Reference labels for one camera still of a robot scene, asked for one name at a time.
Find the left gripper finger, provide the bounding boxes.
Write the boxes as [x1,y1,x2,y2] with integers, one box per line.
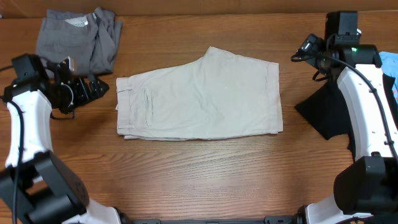
[83,93,97,105]
[88,74,109,98]

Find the beige shorts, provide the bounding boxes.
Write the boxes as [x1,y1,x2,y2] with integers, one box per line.
[116,47,283,141]

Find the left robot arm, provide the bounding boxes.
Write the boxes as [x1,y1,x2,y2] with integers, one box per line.
[1,54,130,224]

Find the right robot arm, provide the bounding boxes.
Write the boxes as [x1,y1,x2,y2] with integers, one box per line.
[283,11,397,223]

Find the grey folded trousers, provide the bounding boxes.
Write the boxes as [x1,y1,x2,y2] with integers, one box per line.
[35,7,123,76]

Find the black garment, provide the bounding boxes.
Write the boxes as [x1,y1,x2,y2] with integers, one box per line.
[294,73,398,159]

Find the light blue garment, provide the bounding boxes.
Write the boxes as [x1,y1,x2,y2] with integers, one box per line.
[379,52,398,101]

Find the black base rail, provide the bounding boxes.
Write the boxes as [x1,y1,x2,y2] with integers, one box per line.
[129,216,297,224]

